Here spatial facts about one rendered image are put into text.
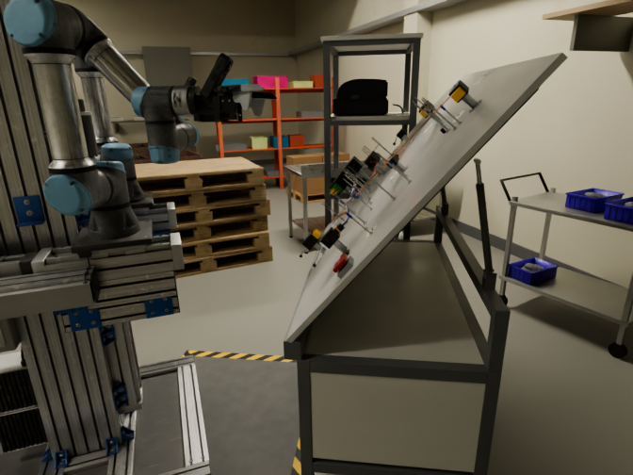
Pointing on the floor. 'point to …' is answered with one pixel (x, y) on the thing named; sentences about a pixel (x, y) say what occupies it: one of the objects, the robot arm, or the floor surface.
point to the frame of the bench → (422, 369)
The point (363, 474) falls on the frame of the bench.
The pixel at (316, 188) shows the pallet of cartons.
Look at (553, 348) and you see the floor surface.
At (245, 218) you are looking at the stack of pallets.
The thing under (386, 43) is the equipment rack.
